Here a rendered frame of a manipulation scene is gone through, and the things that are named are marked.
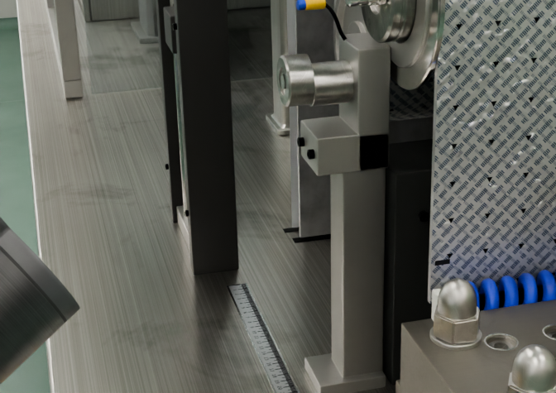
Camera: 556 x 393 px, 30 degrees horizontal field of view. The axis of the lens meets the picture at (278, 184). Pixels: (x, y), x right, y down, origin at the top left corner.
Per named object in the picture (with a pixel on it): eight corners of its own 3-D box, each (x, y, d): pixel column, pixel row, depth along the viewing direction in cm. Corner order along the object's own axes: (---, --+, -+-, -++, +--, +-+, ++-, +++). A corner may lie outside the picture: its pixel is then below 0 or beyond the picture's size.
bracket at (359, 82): (299, 370, 94) (292, 38, 82) (367, 359, 95) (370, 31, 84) (314, 400, 89) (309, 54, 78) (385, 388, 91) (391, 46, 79)
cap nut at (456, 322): (421, 328, 74) (423, 271, 73) (469, 320, 75) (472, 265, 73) (441, 353, 71) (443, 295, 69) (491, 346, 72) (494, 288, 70)
